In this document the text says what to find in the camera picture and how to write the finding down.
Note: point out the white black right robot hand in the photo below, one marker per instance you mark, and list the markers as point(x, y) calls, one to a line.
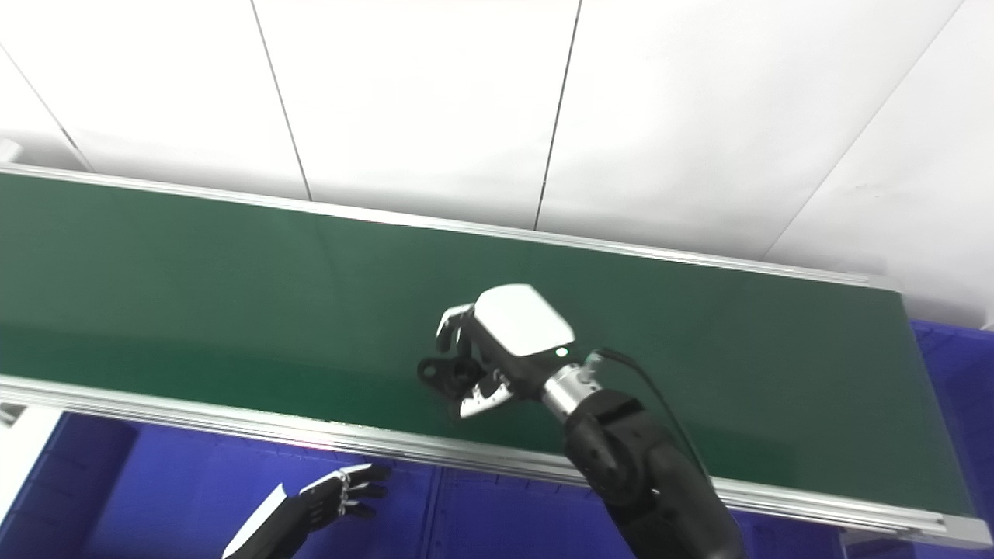
point(520, 326)

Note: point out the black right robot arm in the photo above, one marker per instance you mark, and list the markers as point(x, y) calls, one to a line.
point(644, 481)

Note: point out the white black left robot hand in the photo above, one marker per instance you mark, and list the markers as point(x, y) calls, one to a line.
point(311, 508)

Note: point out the black flanged metal part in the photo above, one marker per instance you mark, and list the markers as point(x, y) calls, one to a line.
point(443, 373)

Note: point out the white conveyor end cover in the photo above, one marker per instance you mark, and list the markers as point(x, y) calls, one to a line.
point(8, 151)

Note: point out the blue plastic bin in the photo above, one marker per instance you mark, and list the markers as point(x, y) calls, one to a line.
point(155, 497)
point(967, 404)
point(528, 520)

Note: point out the green conveyor belt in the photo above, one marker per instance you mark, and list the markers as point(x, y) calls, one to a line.
point(233, 423)
point(194, 295)

